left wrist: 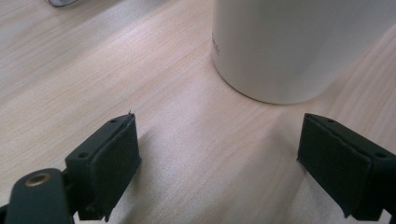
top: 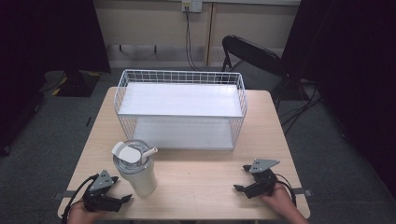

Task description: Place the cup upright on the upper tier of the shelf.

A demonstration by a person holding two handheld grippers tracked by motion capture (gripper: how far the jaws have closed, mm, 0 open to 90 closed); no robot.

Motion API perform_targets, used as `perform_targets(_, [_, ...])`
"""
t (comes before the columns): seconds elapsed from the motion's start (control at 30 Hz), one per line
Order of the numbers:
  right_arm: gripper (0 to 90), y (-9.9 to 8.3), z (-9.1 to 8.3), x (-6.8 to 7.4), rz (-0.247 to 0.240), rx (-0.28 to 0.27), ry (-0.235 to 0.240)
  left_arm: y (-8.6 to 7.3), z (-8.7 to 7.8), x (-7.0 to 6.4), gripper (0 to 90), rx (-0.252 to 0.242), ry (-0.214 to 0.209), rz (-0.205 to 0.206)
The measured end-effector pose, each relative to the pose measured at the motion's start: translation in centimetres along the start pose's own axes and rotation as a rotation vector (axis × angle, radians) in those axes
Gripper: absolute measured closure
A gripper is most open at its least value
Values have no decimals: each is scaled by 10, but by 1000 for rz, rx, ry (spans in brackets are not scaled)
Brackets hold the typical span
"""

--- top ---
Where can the black folding chair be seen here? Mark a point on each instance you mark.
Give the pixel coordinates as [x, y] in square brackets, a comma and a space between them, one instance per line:
[252, 51]

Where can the black curtain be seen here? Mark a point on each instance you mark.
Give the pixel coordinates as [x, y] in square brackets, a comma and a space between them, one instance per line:
[46, 46]
[351, 62]

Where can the white wall outlet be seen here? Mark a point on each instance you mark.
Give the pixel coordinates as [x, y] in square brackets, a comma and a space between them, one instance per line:
[192, 5]

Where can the person's left hand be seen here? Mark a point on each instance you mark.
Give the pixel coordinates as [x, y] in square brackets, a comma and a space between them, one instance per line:
[77, 215]

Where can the gray tape strip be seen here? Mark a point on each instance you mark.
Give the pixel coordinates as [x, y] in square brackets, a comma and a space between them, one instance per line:
[302, 191]
[63, 194]

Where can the person's right hand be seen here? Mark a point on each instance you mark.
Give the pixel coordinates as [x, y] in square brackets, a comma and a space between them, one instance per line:
[281, 199]

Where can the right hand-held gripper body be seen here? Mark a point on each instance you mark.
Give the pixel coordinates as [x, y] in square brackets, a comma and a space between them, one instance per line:
[263, 182]

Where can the stand base with yellow tape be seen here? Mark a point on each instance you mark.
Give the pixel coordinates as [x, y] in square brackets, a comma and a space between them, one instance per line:
[70, 82]

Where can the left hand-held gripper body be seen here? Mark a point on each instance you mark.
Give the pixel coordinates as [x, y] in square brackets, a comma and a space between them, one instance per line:
[100, 183]

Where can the white tumbler cup with straw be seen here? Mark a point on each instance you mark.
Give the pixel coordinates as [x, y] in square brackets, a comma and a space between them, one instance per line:
[138, 177]

